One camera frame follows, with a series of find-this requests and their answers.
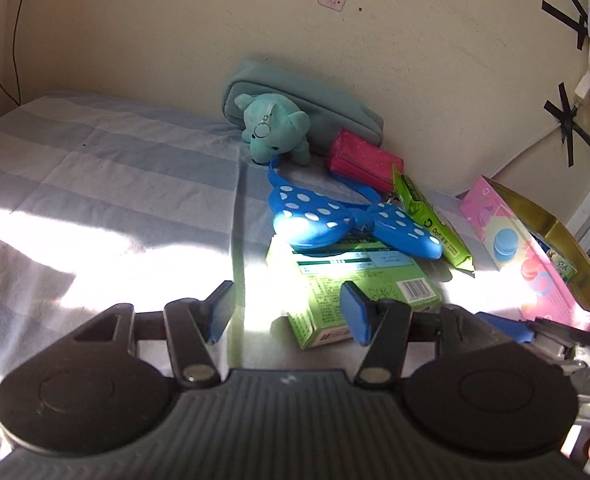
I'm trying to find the pink wallet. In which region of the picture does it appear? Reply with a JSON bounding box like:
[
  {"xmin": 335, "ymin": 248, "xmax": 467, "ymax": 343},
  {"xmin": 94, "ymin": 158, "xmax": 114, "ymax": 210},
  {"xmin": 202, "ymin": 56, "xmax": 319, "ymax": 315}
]
[{"xmin": 325, "ymin": 129, "xmax": 403, "ymax": 193}]

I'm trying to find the teal plush elephant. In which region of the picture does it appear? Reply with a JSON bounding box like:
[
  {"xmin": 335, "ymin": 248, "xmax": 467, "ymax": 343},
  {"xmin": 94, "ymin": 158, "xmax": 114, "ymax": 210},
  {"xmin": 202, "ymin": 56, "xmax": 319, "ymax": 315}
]
[{"xmin": 234, "ymin": 93, "xmax": 310, "ymax": 166}]

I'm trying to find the green medicine box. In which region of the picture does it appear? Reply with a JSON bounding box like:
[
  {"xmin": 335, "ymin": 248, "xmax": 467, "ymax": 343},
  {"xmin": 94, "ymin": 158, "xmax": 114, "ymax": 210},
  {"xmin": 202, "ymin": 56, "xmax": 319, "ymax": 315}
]
[{"xmin": 266, "ymin": 236, "xmax": 441, "ymax": 350}]

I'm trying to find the teal zip pouch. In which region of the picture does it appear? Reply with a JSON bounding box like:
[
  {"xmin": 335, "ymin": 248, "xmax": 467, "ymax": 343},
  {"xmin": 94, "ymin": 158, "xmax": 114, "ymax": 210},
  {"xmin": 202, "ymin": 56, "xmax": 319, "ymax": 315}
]
[{"xmin": 222, "ymin": 61, "xmax": 384, "ymax": 155}]

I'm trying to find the striped bed sheet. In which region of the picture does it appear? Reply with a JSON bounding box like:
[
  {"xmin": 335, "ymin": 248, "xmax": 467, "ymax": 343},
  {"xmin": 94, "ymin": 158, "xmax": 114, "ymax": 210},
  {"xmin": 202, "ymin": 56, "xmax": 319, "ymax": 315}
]
[{"xmin": 0, "ymin": 90, "xmax": 476, "ymax": 466}]

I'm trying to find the pink wall sticker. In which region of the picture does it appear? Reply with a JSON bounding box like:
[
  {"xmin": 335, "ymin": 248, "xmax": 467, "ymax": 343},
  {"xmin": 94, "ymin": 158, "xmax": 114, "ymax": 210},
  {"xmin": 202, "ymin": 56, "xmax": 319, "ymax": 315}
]
[{"xmin": 318, "ymin": 0, "xmax": 346, "ymax": 12}]

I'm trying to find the pink gold tin box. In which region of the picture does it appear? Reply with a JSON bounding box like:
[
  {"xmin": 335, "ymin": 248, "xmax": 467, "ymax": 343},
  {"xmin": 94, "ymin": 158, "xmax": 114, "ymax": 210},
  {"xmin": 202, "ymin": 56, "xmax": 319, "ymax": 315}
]
[{"xmin": 460, "ymin": 176, "xmax": 590, "ymax": 332}]

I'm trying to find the green Dofi tissue pack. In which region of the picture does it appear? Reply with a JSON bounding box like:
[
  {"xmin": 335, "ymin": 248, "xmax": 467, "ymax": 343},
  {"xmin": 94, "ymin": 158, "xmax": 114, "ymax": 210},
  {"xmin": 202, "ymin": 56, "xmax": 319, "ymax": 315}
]
[{"xmin": 393, "ymin": 166, "xmax": 475, "ymax": 274}]

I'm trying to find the black tape cross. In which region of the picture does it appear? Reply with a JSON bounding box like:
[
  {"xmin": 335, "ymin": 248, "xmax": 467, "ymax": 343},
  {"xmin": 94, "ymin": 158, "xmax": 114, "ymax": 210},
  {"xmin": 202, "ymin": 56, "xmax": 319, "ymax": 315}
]
[
  {"xmin": 542, "ymin": 0, "xmax": 588, "ymax": 50},
  {"xmin": 544, "ymin": 82, "xmax": 590, "ymax": 168}
]

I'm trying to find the upper black tape cross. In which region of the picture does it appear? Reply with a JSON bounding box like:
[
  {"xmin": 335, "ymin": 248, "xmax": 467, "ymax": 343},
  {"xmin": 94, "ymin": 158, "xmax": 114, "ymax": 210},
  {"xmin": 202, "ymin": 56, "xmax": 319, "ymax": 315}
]
[{"xmin": 542, "ymin": 0, "xmax": 588, "ymax": 50}]

